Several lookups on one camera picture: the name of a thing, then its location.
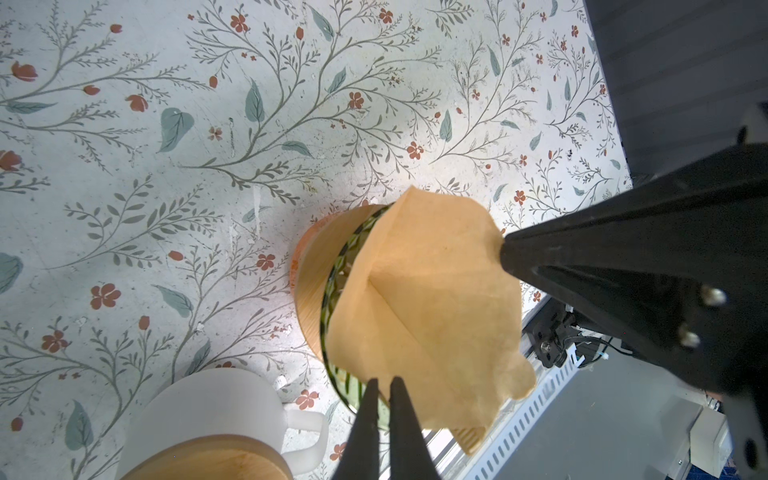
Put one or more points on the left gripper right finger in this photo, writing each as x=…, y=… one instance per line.
x=409, y=456

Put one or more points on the green glass dripper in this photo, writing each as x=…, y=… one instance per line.
x=348, y=387

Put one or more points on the white perforated vent strip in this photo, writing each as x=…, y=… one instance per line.
x=516, y=419

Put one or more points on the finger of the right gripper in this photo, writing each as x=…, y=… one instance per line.
x=676, y=268

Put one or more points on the frosted white glass mug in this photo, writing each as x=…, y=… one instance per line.
x=222, y=424

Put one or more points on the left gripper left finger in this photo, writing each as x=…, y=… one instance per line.
x=360, y=460

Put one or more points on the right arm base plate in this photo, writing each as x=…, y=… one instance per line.
x=553, y=327

